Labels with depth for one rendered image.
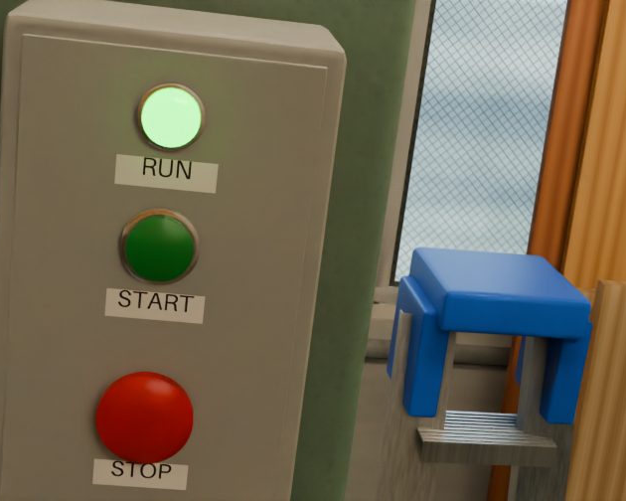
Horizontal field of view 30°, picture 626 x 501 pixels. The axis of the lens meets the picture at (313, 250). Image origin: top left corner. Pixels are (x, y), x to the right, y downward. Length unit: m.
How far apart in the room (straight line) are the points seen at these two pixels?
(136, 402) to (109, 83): 0.10
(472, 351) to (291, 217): 1.67
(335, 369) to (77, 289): 0.12
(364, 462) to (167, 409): 1.72
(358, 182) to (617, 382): 1.38
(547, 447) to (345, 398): 0.86
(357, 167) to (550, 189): 1.42
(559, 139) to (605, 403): 0.40
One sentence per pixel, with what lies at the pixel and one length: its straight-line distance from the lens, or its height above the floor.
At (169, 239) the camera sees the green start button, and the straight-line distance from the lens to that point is 0.35.
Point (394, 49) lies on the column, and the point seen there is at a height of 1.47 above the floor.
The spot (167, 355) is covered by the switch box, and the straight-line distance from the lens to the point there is 0.37.
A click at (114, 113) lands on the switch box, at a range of 0.35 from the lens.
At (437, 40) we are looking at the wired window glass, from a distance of 1.94.
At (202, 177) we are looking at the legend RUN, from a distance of 0.35.
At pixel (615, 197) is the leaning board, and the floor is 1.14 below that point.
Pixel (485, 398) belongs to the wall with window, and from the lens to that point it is 2.07.
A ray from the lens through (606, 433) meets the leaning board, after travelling 1.81.
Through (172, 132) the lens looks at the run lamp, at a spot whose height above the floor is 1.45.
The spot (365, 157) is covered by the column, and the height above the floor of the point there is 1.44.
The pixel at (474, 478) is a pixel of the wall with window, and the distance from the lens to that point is 2.14.
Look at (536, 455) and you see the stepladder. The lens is 1.29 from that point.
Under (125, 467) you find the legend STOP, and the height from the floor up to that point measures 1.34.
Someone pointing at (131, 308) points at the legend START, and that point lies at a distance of 0.36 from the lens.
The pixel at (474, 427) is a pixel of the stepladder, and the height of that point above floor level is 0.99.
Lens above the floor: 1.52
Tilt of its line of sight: 17 degrees down
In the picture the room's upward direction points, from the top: 7 degrees clockwise
